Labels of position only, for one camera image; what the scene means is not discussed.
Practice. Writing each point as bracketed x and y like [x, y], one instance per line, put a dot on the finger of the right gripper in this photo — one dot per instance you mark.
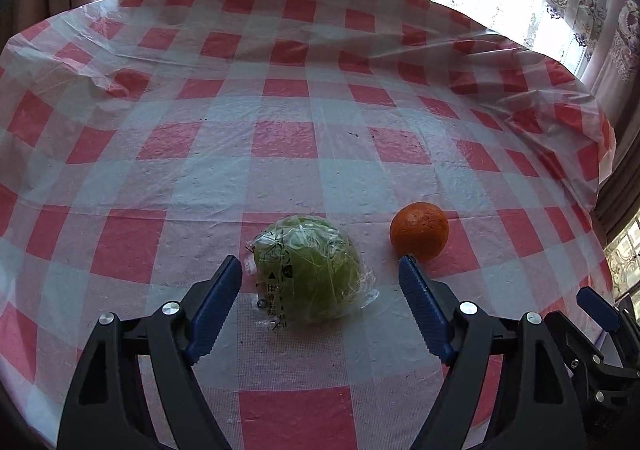
[599, 310]

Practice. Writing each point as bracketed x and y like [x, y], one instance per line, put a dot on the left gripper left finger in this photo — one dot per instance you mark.
[105, 407]

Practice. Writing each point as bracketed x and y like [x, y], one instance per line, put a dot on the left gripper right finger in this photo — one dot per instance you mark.
[509, 369]

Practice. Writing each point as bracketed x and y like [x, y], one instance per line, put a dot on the orange tangerine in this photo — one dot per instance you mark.
[420, 229]

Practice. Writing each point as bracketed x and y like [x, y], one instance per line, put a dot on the green fruit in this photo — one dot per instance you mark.
[307, 271]

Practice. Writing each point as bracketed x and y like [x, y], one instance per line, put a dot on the red white checkered tablecloth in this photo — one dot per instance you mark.
[144, 141]

